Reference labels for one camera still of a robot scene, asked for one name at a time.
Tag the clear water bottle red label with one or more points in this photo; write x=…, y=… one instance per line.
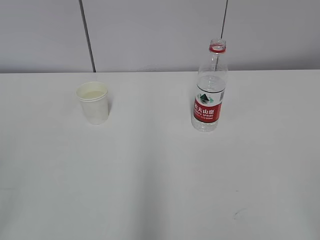
x=210, y=87

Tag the white paper cup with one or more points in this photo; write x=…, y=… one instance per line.
x=94, y=102

